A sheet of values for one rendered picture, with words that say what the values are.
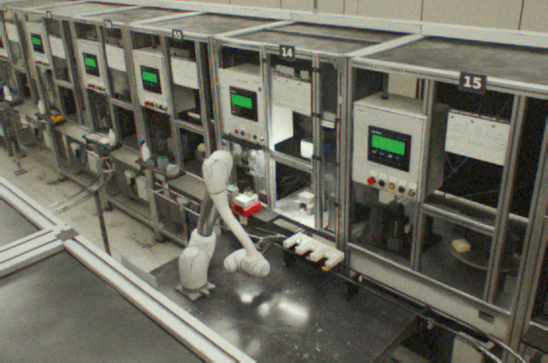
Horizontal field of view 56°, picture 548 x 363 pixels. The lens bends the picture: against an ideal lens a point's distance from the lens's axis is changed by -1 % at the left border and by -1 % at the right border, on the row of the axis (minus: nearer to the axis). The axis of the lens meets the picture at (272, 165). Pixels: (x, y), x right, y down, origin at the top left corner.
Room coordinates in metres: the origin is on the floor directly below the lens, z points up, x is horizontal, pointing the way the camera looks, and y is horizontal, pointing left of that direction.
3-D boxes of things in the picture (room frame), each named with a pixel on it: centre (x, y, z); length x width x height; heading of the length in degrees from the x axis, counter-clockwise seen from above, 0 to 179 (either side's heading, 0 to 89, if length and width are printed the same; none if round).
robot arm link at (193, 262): (2.60, 0.50, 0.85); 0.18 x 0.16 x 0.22; 172
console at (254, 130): (3.36, 0.10, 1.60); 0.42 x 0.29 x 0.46; 45
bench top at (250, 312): (2.45, 0.10, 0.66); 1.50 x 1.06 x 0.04; 45
